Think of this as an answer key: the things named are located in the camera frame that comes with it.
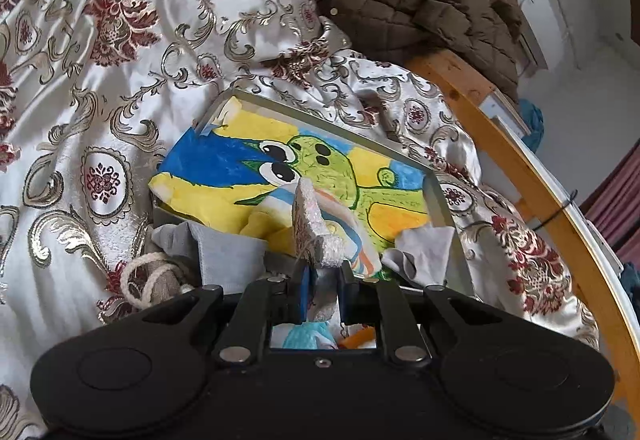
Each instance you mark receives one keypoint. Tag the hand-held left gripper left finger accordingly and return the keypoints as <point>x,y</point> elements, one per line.
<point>305,292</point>

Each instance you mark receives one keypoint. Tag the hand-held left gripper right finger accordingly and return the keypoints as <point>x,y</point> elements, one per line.
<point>346,292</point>

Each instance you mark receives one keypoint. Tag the white fuzzy sock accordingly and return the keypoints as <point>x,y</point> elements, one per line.
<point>310,220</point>

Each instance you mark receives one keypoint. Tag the grey metal tray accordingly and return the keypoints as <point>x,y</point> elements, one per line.
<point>442,200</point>

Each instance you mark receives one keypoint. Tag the light blue cloth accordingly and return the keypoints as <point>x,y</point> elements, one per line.
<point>310,336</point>

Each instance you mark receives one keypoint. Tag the pastel striped sock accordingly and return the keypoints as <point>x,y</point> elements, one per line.
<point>345,220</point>

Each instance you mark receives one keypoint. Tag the grey cloth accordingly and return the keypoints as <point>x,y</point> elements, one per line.
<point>425,255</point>
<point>225,250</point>

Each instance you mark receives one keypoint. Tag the cartoon printed cloth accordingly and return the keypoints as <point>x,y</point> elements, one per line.
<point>225,170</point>

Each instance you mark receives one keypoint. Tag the pink curtain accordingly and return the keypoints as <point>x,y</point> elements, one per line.
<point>617,210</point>

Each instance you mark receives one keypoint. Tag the dark blue cloth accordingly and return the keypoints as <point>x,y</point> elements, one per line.
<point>631,290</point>

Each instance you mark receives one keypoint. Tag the floral satin blanket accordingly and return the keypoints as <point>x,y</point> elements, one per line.
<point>75,70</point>

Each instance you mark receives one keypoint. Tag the white air conditioner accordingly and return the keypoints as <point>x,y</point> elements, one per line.
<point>532,25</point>

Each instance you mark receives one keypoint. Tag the wooden bed frame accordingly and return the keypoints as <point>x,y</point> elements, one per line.
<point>500,160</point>

